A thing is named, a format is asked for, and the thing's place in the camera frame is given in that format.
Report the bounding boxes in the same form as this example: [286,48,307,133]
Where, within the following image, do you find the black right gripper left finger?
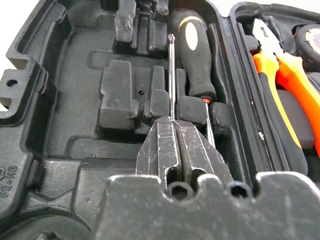
[135,117,181,188]

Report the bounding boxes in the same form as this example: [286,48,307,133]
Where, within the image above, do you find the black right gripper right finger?
[174,119,235,185]

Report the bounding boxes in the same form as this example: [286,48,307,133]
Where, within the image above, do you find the Phillips tip screwdriver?
[167,33,176,122]

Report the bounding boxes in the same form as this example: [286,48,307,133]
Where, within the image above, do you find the black plastic tool case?
[0,0,320,240]

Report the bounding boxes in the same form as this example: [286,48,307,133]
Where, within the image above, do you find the black orange tape measure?
[293,23,320,67]

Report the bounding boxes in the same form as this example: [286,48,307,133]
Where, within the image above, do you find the black orange handle screwdriver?
[168,7,219,150]

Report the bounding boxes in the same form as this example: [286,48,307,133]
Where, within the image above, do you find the orange handled pliers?
[249,17,320,176]

